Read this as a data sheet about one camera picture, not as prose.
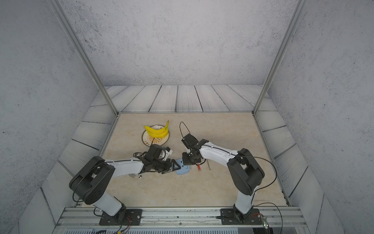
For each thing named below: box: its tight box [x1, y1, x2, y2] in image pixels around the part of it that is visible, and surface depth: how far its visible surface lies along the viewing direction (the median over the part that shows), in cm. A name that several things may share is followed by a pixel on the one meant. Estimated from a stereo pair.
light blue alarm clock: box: [173, 158, 191, 176], surface depth 88 cm
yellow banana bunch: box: [144, 120, 169, 138], surface depth 105 cm
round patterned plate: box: [141, 124, 170, 147], surface depth 106 cm
